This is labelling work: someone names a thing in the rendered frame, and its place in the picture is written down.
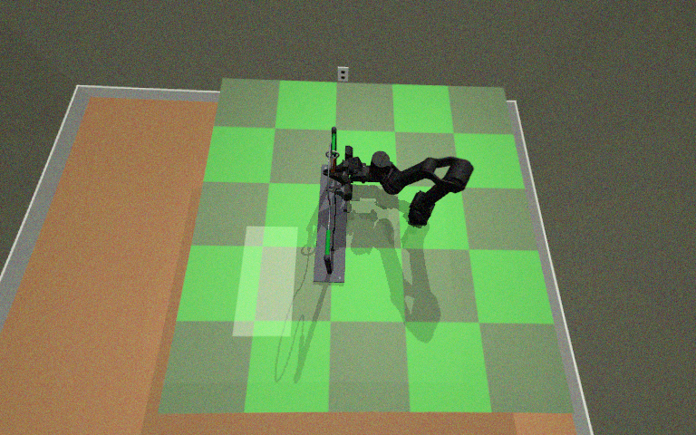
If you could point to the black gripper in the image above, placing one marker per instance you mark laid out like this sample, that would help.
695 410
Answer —
344 179

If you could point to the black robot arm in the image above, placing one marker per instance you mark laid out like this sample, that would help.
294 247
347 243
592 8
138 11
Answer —
393 180

